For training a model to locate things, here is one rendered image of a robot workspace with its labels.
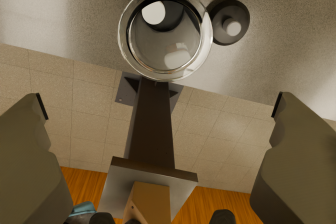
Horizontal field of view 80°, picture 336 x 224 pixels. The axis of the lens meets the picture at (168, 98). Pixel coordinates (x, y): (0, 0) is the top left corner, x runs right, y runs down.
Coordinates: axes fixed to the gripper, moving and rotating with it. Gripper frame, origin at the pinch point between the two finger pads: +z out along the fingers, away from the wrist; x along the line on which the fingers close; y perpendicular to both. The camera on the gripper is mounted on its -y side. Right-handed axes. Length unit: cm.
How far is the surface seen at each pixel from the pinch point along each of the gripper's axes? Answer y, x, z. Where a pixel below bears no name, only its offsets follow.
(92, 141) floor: 128, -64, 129
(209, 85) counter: 19.0, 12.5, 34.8
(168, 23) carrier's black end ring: 3.3, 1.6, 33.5
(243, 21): 2.4, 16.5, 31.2
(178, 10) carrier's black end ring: 0.7, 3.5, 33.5
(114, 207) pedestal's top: 73, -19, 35
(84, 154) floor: 145, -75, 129
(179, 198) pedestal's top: 68, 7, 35
